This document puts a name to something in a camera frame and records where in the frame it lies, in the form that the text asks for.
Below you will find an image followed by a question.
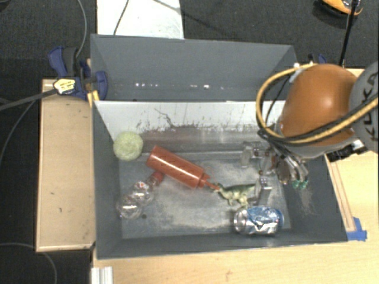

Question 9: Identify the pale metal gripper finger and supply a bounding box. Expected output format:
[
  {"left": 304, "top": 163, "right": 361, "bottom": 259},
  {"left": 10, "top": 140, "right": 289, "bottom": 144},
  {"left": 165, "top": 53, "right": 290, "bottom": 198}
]
[
  {"left": 241, "top": 141, "right": 263, "bottom": 168},
  {"left": 255, "top": 176, "right": 273, "bottom": 206}
]

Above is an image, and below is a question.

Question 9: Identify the green toy dinosaur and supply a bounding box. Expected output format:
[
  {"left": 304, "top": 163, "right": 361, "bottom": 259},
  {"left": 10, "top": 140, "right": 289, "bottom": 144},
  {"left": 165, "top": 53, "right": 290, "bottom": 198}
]
[{"left": 214, "top": 183, "right": 257, "bottom": 209}]

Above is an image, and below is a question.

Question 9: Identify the crushed blue and silver can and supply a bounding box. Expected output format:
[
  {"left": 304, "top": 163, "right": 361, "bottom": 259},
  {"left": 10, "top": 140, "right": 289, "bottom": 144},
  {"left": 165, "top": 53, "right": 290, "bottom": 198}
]
[{"left": 233, "top": 205, "right": 285, "bottom": 237}]

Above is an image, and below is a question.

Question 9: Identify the red-brown squeeze bottle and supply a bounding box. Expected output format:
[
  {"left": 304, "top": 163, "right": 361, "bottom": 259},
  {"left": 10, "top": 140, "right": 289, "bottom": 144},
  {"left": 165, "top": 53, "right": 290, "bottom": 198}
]
[{"left": 145, "top": 145, "right": 221, "bottom": 191}]

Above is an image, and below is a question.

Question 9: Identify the grey metal bin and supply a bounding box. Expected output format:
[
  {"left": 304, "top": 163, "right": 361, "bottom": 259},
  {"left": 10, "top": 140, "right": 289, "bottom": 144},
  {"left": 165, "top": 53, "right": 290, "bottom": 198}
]
[{"left": 89, "top": 34, "right": 349, "bottom": 260}]

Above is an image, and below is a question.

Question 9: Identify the clear plastic bottle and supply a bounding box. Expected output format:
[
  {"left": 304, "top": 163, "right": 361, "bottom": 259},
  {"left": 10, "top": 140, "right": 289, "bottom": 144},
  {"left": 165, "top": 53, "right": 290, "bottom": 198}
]
[{"left": 115, "top": 170, "right": 165, "bottom": 220}]

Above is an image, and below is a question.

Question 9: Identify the pale green ball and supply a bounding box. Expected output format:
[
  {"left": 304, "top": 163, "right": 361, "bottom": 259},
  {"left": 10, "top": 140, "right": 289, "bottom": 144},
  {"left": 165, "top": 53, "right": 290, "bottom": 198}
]
[{"left": 113, "top": 131, "right": 144, "bottom": 161}]

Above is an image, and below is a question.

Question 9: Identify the pale wood board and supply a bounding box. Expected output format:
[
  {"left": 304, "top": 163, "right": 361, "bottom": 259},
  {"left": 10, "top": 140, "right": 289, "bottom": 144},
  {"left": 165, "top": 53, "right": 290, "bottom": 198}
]
[{"left": 35, "top": 78, "right": 97, "bottom": 253}]

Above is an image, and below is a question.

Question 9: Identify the black cylinder on white bracket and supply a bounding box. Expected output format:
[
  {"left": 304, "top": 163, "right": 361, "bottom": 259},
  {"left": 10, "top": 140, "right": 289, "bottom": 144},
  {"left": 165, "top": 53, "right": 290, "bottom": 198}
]
[{"left": 326, "top": 140, "right": 369, "bottom": 163}]

